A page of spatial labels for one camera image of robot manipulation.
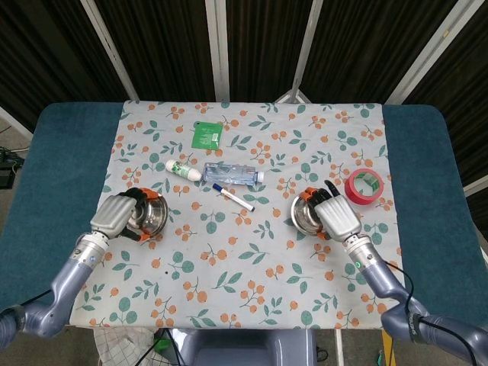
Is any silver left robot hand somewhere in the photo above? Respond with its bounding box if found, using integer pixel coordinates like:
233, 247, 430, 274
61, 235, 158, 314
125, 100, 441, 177
89, 187, 161, 243

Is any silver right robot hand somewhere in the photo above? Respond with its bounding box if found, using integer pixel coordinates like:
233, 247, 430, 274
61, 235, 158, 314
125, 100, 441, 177
299, 180, 363, 243

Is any metal bowl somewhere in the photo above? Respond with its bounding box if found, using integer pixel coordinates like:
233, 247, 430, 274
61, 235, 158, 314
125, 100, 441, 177
127, 193, 169, 238
291, 195, 326, 236

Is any red tape roll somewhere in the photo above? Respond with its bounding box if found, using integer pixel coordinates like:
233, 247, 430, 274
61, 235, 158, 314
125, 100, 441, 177
345, 168, 385, 207

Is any teal table cover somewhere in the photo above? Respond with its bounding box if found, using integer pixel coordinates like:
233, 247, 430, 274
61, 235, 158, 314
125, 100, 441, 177
0, 101, 488, 331

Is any small white green-label bottle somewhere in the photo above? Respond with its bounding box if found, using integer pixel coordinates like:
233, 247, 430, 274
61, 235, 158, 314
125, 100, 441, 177
165, 159, 202, 182

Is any white marker blue cap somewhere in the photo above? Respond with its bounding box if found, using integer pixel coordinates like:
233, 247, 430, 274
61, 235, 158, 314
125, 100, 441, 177
212, 183, 255, 212

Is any black floor power strip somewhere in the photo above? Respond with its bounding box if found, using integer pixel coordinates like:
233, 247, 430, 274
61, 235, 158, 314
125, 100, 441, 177
0, 146, 24, 190

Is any clear plastic water bottle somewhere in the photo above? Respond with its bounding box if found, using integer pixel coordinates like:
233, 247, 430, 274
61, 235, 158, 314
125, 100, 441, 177
201, 162, 265, 187

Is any floral tablecloth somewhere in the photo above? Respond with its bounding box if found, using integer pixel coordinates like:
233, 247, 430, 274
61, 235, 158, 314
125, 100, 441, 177
69, 99, 409, 329

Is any green foil packet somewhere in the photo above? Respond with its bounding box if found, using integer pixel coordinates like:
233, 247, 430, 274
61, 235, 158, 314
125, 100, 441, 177
190, 120, 224, 150

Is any white table leg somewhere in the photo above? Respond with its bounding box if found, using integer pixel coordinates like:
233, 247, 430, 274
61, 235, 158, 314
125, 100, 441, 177
333, 328, 346, 366

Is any grey robot torso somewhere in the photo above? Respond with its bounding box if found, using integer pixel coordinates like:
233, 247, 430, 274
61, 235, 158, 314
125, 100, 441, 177
171, 328, 319, 366

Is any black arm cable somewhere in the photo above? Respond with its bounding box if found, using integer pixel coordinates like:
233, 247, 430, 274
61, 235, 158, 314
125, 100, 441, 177
380, 258, 481, 366

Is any dark folding screen white frame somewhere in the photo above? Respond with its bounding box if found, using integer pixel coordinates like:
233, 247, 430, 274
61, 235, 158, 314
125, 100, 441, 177
0, 0, 488, 197

